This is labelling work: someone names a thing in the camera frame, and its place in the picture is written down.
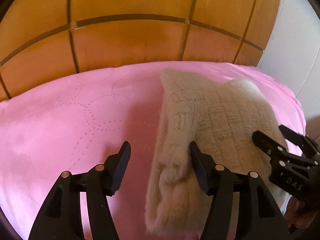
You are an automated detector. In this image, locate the pink bed cover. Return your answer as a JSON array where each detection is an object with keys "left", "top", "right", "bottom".
[{"left": 1, "top": 62, "right": 306, "bottom": 239}]

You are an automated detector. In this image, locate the wooden panelled headboard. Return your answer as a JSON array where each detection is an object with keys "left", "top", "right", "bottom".
[{"left": 1, "top": 0, "right": 280, "bottom": 100}]

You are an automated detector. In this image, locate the white knitted sweater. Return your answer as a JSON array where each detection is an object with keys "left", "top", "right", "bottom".
[{"left": 145, "top": 69, "right": 288, "bottom": 235}]

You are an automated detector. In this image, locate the person's right hand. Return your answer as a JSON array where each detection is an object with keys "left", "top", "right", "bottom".
[{"left": 284, "top": 196, "right": 319, "bottom": 229}]

